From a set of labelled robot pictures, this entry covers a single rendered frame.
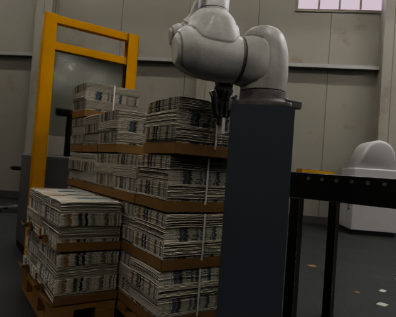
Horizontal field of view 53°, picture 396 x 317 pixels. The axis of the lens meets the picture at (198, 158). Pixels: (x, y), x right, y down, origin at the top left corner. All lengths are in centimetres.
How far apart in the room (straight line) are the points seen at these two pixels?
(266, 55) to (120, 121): 101
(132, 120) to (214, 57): 96
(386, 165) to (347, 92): 151
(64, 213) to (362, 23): 632
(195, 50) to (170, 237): 74
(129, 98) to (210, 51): 158
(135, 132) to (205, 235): 73
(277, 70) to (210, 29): 25
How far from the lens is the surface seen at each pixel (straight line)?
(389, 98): 695
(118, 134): 207
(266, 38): 134
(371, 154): 614
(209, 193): 165
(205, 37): 125
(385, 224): 620
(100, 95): 269
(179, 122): 153
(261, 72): 130
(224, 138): 164
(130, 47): 342
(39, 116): 311
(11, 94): 804
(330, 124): 691
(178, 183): 158
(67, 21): 331
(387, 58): 708
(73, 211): 184
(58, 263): 187
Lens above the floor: 79
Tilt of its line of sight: 1 degrees up
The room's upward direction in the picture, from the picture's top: 4 degrees clockwise
